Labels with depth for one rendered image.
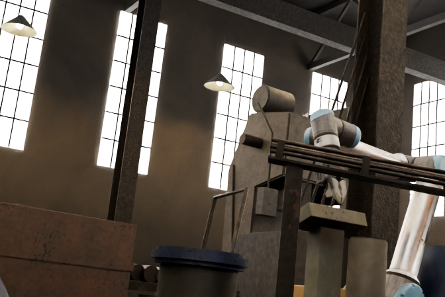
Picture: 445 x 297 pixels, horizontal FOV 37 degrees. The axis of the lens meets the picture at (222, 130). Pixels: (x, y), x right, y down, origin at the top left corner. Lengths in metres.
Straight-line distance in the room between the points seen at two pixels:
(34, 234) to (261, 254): 2.40
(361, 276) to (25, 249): 1.85
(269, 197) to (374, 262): 5.26
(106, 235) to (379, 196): 2.36
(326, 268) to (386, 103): 3.30
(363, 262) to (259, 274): 3.32
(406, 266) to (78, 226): 1.67
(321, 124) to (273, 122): 5.29
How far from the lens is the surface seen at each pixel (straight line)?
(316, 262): 2.22
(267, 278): 5.28
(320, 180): 2.41
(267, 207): 7.31
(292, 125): 7.57
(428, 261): 5.88
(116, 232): 3.65
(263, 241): 5.39
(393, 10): 5.71
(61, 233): 3.51
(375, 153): 2.87
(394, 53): 5.59
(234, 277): 2.16
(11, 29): 12.25
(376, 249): 2.12
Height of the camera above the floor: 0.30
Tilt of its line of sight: 14 degrees up
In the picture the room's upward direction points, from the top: 6 degrees clockwise
